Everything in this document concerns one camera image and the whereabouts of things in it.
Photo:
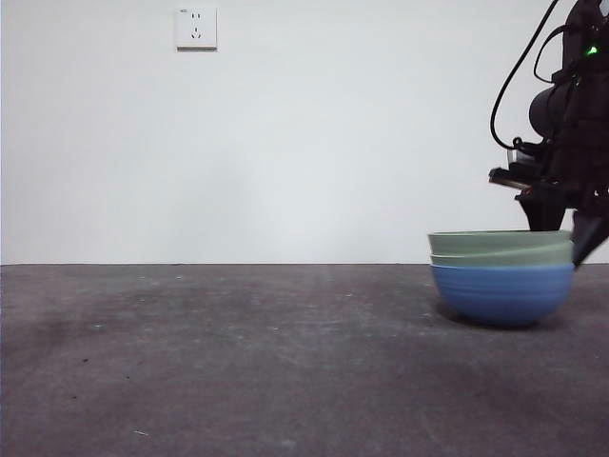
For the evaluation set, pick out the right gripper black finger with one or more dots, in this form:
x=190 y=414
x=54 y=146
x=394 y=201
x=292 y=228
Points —
x=544 y=214
x=587 y=235

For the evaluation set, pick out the green ribbed bowl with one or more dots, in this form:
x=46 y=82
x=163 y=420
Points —
x=499 y=259
x=499 y=240

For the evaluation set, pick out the blue ribbed bowl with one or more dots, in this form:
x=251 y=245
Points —
x=499 y=295

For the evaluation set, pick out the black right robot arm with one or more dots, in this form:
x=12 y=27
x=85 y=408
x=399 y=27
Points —
x=571 y=109

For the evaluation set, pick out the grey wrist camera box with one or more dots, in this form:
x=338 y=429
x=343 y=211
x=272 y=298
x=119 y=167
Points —
x=516 y=169

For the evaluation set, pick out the white wall socket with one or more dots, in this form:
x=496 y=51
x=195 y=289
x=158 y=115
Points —
x=197 y=28

